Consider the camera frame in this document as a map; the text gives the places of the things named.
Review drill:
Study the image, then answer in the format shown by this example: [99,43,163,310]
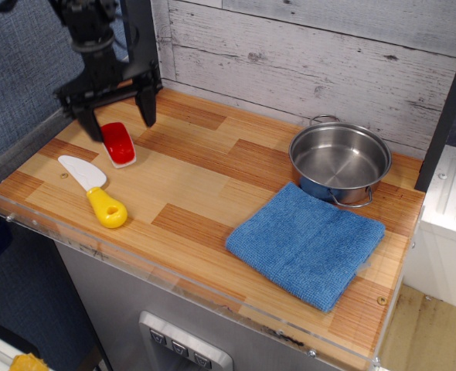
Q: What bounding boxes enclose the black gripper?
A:
[55,46,162,141]

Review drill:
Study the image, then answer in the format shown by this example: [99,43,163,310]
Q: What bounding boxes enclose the red toy sushi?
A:
[101,122,136,168]

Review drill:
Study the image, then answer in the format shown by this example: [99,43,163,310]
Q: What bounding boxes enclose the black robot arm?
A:
[52,1,162,141]

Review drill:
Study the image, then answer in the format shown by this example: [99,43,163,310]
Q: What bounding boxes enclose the grey metal cabinet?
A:
[57,243,373,370]

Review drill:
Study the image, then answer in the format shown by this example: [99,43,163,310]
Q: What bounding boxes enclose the small steel pot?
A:
[288,114,393,209]

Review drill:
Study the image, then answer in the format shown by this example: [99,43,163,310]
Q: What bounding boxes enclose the silver button panel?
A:
[138,311,233,370]

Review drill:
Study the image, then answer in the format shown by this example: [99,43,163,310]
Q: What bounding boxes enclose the blue folded cloth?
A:
[226,182,386,312]

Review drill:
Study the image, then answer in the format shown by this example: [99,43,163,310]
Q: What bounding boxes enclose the white metal box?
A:
[403,145,456,306]

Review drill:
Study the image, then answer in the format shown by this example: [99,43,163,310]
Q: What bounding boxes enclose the black vertical post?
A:
[120,0,158,79]

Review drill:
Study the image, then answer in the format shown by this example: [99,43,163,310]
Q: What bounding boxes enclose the yellow handled toy knife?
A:
[58,155,128,229]

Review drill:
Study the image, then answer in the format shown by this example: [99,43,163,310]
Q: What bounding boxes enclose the clear acrylic guard rail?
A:
[0,57,426,371]

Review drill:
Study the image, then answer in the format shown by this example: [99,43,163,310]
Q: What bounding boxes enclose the dark right frame post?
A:
[414,73,456,192]

